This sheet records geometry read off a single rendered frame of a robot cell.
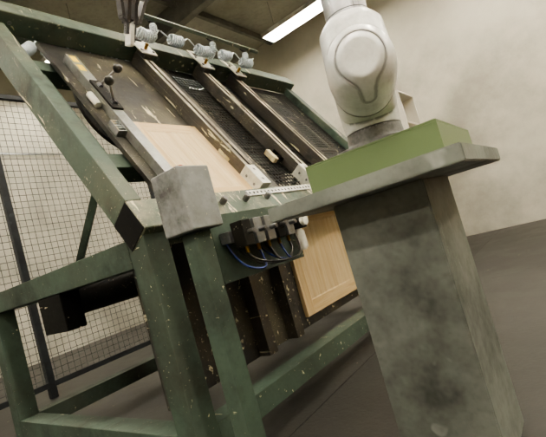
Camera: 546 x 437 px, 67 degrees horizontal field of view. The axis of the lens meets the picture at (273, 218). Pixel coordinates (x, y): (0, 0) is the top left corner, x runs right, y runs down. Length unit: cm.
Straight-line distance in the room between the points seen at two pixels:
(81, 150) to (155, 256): 45
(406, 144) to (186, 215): 58
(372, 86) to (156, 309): 86
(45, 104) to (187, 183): 74
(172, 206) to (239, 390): 53
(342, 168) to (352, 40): 32
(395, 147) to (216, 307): 62
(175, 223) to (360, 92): 59
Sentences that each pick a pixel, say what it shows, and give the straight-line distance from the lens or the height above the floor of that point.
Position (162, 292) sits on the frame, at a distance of 130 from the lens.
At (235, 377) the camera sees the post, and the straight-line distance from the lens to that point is 120.
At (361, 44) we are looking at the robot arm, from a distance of 96.
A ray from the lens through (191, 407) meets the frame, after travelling 135.
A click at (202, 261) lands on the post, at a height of 66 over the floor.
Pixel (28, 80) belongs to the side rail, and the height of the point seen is 148.
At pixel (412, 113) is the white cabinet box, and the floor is 184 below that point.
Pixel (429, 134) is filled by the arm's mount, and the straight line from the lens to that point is 102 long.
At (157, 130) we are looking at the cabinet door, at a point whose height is 126.
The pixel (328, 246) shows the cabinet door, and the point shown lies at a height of 55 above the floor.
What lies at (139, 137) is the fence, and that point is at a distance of 171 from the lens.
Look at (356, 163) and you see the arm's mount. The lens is 108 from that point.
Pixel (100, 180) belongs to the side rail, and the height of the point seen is 100.
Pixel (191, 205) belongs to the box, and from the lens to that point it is 114.
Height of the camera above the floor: 65
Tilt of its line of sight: 3 degrees up
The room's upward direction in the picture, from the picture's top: 16 degrees counter-clockwise
